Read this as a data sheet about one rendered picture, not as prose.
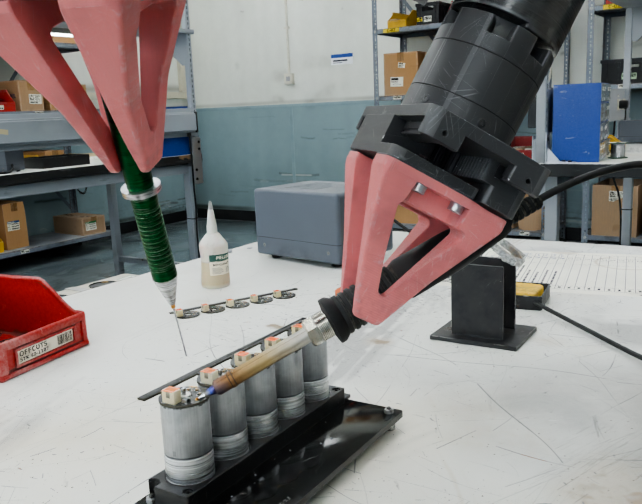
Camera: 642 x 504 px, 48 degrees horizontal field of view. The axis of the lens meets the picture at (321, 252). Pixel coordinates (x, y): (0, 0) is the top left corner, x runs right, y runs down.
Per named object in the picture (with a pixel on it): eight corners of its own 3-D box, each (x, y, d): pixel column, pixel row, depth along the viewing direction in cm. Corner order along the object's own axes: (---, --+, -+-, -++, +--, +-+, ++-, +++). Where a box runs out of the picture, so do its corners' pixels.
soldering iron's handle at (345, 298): (345, 350, 35) (560, 223, 36) (323, 308, 34) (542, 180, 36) (333, 335, 37) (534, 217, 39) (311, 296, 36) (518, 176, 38)
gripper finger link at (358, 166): (316, 306, 31) (414, 113, 31) (285, 272, 38) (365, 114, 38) (442, 364, 33) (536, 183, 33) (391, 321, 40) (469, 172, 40)
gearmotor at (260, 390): (287, 439, 41) (283, 354, 40) (262, 457, 39) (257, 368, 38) (253, 430, 43) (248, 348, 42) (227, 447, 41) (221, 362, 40)
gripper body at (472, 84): (415, 142, 30) (498, -21, 29) (348, 136, 39) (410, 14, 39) (536, 210, 32) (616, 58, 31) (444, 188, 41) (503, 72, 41)
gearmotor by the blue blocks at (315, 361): (336, 403, 46) (333, 327, 45) (316, 418, 44) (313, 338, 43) (305, 397, 47) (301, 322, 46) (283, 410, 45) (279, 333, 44)
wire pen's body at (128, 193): (140, 285, 30) (63, 24, 25) (155, 265, 32) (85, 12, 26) (174, 286, 30) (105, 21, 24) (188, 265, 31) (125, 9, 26)
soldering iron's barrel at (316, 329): (224, 407, 34) (338, 339, 35) (208, 381, 34) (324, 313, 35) (221, 396, 36) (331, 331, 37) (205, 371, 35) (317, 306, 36)
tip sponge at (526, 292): (550, 296, 73) (550, 281, 73) (541, 310, 68) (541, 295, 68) (477, 291, 76) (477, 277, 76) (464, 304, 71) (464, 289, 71)
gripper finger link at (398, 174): (314, 304, 32) (411, 113, 31) (284, 271, 39) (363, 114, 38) (439, 361, 34) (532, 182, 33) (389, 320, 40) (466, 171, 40)
